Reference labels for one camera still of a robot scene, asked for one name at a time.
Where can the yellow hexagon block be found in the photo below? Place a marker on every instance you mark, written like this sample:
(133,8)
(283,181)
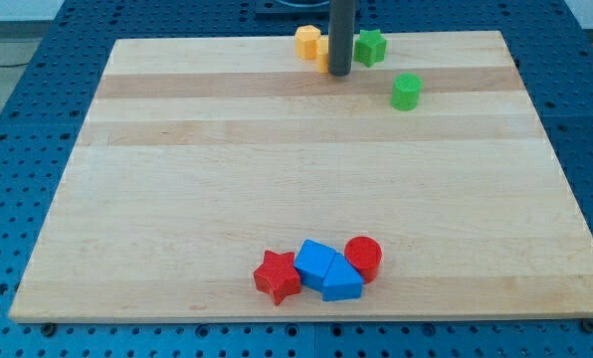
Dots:
(306,38)

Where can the blue cube block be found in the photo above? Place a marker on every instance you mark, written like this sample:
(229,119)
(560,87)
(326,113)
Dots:
(312,263)

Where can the green cylinder block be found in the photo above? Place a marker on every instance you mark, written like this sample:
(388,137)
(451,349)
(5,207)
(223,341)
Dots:
(406,90)

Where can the red star block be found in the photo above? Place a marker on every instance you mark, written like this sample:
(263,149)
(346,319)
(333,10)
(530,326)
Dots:
(277,276)

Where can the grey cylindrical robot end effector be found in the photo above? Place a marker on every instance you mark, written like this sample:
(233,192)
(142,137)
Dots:
(340,36)

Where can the red cylinder block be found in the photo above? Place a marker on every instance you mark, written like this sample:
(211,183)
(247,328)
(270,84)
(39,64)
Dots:
(365,255)

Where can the wooden board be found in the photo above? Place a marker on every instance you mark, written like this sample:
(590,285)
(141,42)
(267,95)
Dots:
(198,155)

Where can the blue triangle block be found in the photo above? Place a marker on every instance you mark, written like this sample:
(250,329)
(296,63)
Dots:
(342,281)

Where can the yellow block behind effector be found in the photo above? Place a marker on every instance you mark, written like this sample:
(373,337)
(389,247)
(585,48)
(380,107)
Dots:
(322,55)

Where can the green star block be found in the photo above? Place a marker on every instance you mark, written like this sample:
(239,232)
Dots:
(370,47)

